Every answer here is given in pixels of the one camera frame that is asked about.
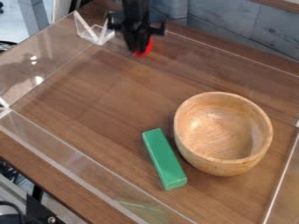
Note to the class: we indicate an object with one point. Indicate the wooden bowl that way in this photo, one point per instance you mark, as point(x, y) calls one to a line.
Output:
point(223, 133)

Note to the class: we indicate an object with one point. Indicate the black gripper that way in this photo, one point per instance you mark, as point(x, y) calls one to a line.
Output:
point(130, 26)

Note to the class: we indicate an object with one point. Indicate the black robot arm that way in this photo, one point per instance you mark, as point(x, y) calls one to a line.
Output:
point(134, 9)

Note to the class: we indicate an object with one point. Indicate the green rectangular block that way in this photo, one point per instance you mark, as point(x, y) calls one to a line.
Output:
point(166, 163)

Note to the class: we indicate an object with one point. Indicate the clear acrylic tray walls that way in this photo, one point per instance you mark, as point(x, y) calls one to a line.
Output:
point(82, 100)

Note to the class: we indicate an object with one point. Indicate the black table clamp bracket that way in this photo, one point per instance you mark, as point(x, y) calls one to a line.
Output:
point(38, 213)

